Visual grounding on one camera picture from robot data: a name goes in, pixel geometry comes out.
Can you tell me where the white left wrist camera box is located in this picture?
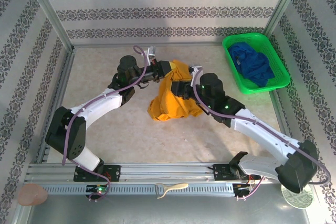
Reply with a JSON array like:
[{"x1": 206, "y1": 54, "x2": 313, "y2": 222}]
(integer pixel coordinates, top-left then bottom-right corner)
[{"x1": 146, "y1": 46, "x2": 157, "y2": 65}]

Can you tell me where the cream plastic peeler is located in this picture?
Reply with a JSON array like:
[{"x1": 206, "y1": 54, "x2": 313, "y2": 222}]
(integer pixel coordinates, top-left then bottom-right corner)
[{"x1": 154, "y1": 182, "x2": 190, "y2": 200}]

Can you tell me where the slotted grey cable duct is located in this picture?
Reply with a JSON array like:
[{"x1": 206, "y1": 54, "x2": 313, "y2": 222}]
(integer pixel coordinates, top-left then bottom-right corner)
[{"x1": 41, "y1": 183, "x2": 234, "y2": 196}]

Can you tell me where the small circuit board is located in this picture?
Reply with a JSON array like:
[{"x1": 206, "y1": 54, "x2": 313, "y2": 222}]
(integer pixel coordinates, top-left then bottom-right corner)
[
  {"x1": 236, "y1": 183, "x2": 255, "y2": 192},
  {"x1": 86, "y1": 185, "x2": 109, "y2": 194}
]

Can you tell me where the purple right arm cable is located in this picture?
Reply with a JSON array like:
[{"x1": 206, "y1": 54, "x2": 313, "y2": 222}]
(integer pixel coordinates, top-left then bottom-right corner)
[{"x1": 193, "y1": 68, "x2": 332, "y2": 201}]

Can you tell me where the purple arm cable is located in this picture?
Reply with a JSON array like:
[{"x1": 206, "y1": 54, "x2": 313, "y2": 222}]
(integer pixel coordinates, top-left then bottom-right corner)
[
  {"x1": 193, "y1": 68, "x2": 332, "y2": 201},
  {"x1": 61, "y1": 45, "x2": 152, "y2": 201}
]

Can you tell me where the grey metal sheet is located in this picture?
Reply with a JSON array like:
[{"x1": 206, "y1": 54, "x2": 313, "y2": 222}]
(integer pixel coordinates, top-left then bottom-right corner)
[{"x1": 26, "y1": 195, "x2": 312, "y2": 224}]

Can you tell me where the aluminium frame bar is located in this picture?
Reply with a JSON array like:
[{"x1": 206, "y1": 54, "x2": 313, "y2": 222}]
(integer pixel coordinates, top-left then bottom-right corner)
[{"x1": 72, "y1": 41, "x2": 226, "y2": 49}]

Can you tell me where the round QR code disc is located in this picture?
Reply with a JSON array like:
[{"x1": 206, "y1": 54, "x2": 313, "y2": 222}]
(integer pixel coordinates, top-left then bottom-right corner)
[{"x1": 281, "y1": 183, "x2": 314, "y2": 209}]

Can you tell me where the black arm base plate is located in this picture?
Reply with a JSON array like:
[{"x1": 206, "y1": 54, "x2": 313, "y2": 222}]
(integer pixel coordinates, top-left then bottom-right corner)
[
  {"x1": 213, "y1": 164, "x2": 262, "y2": 182},
  {"x1": 73, "y1": 165, "x2": 121, "y2": 183}
]

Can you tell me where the green plastic mesh basket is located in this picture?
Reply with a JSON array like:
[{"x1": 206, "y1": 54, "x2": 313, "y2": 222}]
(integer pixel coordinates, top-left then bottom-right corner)
[{"x1": 222, "y1": 32, "x2": 291, "y2": 95}]

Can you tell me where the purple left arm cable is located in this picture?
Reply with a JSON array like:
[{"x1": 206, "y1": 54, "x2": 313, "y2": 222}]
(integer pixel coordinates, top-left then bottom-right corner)
[{"x1": 61, "y1": 45, "x2": 152, "y2": 201}]

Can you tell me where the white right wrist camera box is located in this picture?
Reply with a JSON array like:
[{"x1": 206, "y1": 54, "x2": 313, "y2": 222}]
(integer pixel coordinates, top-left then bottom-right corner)
[{"x1": 189, "y1": 63, "x2": 203, "y2": 74}]

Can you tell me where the yellow t-shirt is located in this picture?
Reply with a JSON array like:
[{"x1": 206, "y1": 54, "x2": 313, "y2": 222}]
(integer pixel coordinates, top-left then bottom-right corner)
[{"x1": 147, "y1": 59, "x2": 203, "y2": 122}]

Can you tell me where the wide grooved aluminium rail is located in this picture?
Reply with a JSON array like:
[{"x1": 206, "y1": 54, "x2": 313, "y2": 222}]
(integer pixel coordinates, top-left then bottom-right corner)
[{"x1": 25, "y1": 162, "x2": 309, "y2": 183}]

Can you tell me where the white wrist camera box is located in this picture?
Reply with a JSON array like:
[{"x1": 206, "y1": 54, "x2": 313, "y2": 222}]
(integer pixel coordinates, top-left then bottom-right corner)
[
  {"x1": 146, "y1": 46, "x2": 157, "y2": 65},
  {"x1": 189, "y1": 63, "x2": 203, "y2": 74}
]

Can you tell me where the blue t-shirt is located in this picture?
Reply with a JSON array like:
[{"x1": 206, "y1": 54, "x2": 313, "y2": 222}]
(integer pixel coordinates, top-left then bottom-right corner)
[{"x1": 227, "y1": 42, "x2": 276, "y2": 88}]

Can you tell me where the translucent pink cup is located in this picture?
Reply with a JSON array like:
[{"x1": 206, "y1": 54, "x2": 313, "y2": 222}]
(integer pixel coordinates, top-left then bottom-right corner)
[{"x1": 17, "y1": 184, "x2": 49, "y2": 206}]

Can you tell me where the aluminium frame rail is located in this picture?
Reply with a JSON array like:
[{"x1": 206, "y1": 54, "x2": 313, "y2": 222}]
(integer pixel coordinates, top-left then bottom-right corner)
[
  {"x1": 270, "y1": 90, "x2": 305, "y2": 162},
  {"x1": 36, "y1": 48, "x2": 77, "y2": 163}
]

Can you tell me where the aluminium frame post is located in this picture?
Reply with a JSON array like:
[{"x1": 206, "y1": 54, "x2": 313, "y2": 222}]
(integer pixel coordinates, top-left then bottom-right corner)
[
  {"x1": 263, "y1": 0, "x2": 307, "y2": 37},
  {"x1": 22, "y1": 0, "x2": 77, "y2": 53}
]

